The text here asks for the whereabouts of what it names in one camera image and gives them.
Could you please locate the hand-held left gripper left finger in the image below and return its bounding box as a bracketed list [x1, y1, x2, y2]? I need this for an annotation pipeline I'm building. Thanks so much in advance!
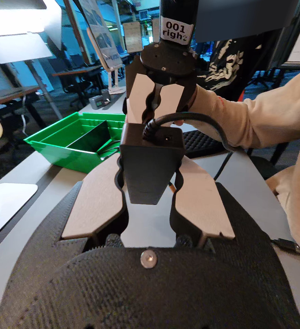
[61, 153, 127, 240]

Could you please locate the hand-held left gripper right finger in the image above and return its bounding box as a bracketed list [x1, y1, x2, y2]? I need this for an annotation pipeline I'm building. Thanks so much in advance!
[169, 155, 236, 240]

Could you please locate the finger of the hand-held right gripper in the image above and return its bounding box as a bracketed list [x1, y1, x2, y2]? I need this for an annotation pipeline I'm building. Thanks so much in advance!
[126, 73, 156, 124]
[154, 84, 185, 119]

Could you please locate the green plastic bin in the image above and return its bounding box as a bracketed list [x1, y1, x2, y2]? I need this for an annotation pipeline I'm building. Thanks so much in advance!
[23, 112, 126, 174]

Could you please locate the black multi-port usb hub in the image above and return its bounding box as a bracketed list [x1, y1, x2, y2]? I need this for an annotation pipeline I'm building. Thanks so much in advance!
[119, 123, 185, 205]

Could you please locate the person's right forearm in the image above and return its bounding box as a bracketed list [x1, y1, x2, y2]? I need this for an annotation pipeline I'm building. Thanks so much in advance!
[189, 65, 300, 150]

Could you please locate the notice board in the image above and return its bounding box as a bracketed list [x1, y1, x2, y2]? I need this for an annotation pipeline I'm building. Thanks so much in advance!
[151, 18, 161, 43]
[122, 21, 143, 53]

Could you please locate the grey device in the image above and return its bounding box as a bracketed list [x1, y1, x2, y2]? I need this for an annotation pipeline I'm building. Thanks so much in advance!
[89, 89, 112, 110]

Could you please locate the black wrist rest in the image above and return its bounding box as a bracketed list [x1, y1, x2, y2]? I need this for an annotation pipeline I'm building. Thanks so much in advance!
[182, 130, 227, 159]

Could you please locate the black divider of green bin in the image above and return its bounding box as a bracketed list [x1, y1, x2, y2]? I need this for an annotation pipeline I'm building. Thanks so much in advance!
[66, 120, 112, 154]

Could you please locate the instruction board on stand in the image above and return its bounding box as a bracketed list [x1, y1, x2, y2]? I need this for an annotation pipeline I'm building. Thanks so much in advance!
[78, 0, 126, 95]

